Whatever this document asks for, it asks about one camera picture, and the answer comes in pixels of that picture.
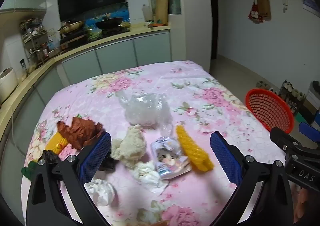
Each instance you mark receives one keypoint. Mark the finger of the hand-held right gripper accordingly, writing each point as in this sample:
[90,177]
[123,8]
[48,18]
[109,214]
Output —
[280,137]
[308,130]

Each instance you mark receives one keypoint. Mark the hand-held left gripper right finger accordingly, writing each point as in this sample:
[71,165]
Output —
[225,158]

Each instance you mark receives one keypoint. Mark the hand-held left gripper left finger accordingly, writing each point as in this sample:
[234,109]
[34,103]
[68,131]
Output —
[96,156]

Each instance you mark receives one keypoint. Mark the red plastic basket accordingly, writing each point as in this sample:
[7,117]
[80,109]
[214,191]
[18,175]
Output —
[265,106]

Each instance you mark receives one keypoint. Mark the white tissue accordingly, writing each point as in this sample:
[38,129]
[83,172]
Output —
[101,191]
[147,174]

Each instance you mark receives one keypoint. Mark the dark wrapper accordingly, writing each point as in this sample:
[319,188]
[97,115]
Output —
[50,156]

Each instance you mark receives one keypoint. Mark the person's right hand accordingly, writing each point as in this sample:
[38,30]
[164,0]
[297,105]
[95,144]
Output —
[301,201]

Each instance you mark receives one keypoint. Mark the crumpled brown paper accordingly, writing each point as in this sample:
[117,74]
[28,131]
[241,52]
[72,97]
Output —
[77,130]

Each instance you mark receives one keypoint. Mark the black shoe rack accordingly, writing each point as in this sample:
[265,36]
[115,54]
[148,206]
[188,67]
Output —
[292,101]

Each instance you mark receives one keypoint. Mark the plain yellow foam net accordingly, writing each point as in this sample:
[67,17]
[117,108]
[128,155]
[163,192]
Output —
[192,151]

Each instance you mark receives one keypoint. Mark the crumpled cream tissue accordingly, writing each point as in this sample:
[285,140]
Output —
[130,146]

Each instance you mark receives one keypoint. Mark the yellow foam net with sticker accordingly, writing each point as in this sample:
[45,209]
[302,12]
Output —
[56,142]

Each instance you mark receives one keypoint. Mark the grey slipper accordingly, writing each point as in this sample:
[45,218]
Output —
[262,84]
[272,90]

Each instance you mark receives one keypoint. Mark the cartoon figure snack packet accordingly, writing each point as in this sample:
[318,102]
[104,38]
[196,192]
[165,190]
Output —
[170,161]

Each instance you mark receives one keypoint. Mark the pink floral tablecloth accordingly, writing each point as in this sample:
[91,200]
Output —
[100,96]

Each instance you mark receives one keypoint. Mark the crumpled clear plastic bag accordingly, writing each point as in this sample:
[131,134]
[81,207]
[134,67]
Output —
[147,111]

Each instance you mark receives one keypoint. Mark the green snack packet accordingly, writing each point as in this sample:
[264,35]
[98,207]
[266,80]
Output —
[28,172]

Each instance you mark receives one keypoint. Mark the kitchen counter with cabinets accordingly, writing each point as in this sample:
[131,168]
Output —
[115,51]

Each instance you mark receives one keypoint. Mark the white rice cooker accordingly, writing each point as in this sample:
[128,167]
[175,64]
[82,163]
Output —
[7,83]

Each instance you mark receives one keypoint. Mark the black gas stove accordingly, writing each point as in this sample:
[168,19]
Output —
[75,40]

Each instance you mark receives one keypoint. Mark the red floral hanging bag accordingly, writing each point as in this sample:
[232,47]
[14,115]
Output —
[255,13]

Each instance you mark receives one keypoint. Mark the black wok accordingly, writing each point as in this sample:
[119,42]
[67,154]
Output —
[108,24]

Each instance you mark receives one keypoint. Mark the metal spice rack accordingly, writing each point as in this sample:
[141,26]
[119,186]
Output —
[32,38]

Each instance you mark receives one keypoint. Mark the blue printed splash panel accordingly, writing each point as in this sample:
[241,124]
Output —
[117,10]

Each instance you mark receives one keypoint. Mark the wooden cutting board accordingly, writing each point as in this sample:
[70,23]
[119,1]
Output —
[162,6]

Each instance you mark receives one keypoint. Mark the blue white wall notice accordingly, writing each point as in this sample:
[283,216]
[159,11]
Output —
[310,2]

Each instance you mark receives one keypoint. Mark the white wall fixture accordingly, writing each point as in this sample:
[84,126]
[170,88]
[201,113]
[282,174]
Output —
[284,1]

